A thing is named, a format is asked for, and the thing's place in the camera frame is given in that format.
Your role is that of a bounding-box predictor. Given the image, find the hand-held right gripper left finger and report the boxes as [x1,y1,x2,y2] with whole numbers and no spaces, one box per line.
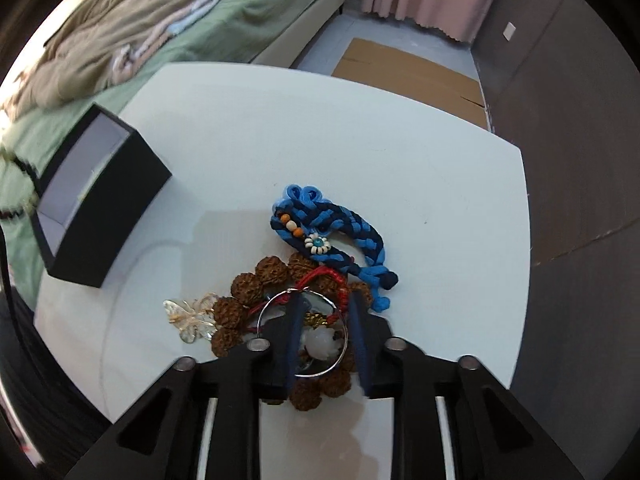
[65,292,307,480]

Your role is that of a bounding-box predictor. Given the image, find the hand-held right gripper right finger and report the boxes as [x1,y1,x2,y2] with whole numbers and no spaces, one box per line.
[349,291,584,480]

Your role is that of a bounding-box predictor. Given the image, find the white crystal pendant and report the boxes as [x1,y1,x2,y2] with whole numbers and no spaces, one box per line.
[304,327,337,361]

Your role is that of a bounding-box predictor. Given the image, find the silver bangle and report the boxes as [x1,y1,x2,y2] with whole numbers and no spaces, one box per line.
[256,287,349,378]

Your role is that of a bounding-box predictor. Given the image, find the red string bracelet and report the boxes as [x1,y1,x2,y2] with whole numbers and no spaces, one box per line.
[247,266,353,333]

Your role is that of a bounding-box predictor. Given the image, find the blue braided bracelet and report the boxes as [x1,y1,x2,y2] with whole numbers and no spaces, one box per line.
[270,185,399,312]

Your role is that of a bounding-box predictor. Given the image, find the black jewelry box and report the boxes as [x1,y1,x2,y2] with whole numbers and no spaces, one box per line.
[31,102,173,289]

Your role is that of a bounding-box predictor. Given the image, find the white table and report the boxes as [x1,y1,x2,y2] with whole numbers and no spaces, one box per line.
[32,61,532,423]

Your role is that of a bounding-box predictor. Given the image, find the flat cardboard sheet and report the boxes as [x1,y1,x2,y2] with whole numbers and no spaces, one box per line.
[331,37,488,128]

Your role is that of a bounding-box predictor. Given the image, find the bed with green sheet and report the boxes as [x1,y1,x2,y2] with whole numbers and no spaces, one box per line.
[0,0,351,311]

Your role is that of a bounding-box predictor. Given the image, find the pastel patterned cloth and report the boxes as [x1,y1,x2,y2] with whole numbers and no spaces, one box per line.
[112,0,226,83]

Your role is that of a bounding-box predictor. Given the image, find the beige blanket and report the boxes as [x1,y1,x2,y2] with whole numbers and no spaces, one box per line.
[0,0,248,111]

